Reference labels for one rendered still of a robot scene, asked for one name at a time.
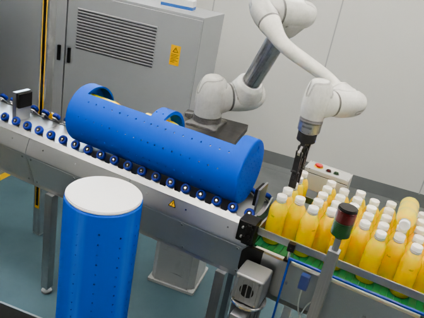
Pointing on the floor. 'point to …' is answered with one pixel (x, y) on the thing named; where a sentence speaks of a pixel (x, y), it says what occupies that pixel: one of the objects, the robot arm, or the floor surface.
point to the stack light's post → (332, 257)
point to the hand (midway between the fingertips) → (295, 178)
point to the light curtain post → (45, 91)
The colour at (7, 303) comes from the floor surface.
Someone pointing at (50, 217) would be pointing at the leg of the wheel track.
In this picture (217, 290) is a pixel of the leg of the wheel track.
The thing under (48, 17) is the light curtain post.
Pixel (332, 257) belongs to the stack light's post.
